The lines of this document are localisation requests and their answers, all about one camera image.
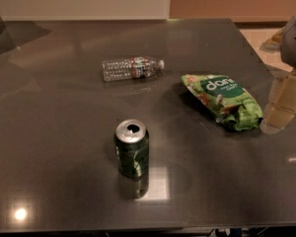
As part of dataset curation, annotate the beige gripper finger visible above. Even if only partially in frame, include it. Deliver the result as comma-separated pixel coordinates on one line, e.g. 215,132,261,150
259,70,296,134

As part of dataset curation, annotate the green soda can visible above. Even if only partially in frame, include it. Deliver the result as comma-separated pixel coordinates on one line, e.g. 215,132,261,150
114,118,149,178

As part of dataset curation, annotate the clear plastic water bottle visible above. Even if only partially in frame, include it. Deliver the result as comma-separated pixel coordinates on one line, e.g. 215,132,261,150
102,56,165,82

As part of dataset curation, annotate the green rice chip bag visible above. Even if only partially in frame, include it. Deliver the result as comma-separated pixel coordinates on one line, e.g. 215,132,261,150
182,74,263,131

